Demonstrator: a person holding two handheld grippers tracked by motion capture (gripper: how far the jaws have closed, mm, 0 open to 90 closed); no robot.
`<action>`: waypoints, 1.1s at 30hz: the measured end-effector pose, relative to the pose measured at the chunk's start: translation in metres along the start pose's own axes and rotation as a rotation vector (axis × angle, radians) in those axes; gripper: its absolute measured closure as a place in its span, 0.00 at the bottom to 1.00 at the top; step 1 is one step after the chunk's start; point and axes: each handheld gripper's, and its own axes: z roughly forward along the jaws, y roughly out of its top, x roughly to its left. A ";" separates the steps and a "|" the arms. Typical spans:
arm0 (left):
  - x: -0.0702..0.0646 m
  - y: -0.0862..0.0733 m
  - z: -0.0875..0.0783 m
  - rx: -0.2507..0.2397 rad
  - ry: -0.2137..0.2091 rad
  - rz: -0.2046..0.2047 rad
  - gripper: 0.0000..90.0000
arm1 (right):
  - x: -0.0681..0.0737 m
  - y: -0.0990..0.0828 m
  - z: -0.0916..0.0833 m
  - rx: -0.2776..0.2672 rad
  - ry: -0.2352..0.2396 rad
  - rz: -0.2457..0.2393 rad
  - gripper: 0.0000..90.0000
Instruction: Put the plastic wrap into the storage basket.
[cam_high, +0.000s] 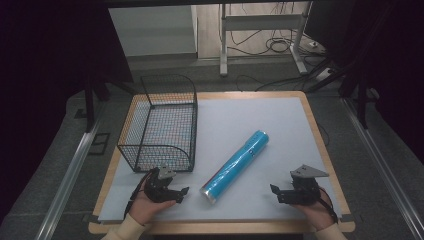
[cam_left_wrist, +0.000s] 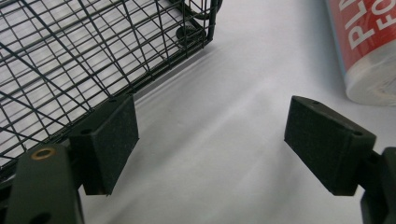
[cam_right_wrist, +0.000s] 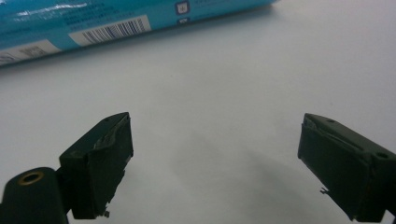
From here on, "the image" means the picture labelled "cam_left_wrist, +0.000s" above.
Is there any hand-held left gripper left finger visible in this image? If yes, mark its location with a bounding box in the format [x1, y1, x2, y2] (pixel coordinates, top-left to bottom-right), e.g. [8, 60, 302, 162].
[4, 93, 140, 224]

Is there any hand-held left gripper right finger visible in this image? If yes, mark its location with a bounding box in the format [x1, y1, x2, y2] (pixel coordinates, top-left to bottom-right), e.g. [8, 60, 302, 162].
[283, 95, 396, 224]

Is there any red and white cylindrical container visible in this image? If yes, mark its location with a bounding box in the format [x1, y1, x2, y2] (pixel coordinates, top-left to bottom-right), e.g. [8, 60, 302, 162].
[324, 0, 396, 107]

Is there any black wire basket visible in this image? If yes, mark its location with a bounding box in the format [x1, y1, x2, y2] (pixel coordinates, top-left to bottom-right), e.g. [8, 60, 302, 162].
[0, 0, 224, 180]

